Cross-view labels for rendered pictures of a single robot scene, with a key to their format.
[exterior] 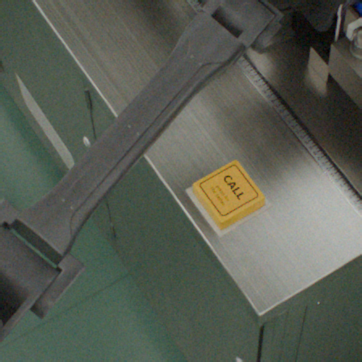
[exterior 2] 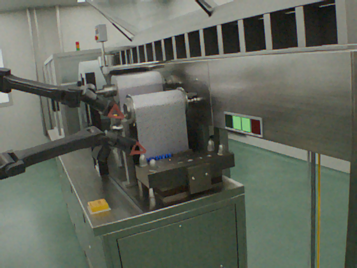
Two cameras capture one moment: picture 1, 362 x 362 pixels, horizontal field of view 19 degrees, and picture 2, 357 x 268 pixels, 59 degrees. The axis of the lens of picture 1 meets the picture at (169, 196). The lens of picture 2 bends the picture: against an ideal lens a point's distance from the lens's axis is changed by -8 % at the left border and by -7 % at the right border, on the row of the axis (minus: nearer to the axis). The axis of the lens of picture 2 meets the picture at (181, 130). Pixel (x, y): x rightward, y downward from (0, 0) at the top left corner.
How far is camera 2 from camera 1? 1.05 m
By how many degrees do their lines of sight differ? 50
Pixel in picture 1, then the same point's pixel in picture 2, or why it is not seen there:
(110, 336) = not seen: outside the picture
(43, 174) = not seen: outside the picture
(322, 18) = (127, 149)
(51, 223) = (20, 152)
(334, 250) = (125, 216)
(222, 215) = (92, 207)
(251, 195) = (103, 203)
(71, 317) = not seen: outside the picture
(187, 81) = (72, 138)
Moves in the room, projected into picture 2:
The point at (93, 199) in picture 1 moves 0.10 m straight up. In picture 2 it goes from (34, 151) to (29, 124)
